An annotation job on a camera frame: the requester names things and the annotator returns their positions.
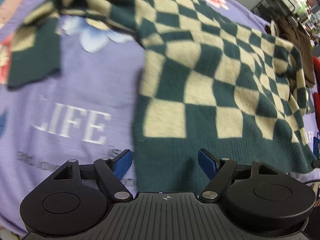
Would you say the green cream checkered sweater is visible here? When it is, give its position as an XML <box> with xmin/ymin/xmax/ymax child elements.
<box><xmin>8</xmin><ymin>0</ymin><xmax>315</xmax><ymax>192</ymax></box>

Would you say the purple floral bed sheet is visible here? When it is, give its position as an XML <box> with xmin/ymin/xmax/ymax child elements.
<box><xmin>0</xmin><ymin>0</ymin><xmax>320</xmax><ymax>237</ymax></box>

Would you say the red garment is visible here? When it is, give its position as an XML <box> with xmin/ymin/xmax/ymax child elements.
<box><xmin>313</xmin><ymin>56</ymin><xmax>320</xmax><ymax>131</ymax></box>

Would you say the brown folded garment stack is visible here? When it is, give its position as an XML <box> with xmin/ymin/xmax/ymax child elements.
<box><xmin>265</xmin><ymin>16</ymin><xmax>316</xmax><ymax>88</ymax></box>

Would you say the black wire rack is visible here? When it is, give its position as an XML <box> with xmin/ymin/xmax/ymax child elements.
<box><xmin>251</xmin><ymin>0</ymin><xmax>310</xmax><ymax>37</ymax></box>

